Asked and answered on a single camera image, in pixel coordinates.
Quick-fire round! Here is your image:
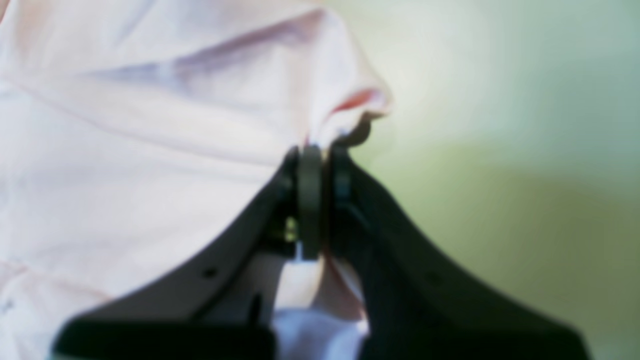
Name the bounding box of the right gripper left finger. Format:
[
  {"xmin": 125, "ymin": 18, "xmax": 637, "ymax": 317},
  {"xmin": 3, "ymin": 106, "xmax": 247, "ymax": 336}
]
[{"xmin": 52, "ymin": 146, "xmax": 323, "ymax": 360}]

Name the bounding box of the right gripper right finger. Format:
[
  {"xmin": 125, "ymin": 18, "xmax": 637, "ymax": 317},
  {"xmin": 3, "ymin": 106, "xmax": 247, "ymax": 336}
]
[{"xmin": 329, "ymin": 146, "xmax": 590, "ymax": 360}]

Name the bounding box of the pink T-shirt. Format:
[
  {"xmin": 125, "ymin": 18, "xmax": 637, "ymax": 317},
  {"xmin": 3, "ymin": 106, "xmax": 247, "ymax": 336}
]
[{"xmin": 1, "ymin": 0, "xmax": 393, "ymax": 360}]

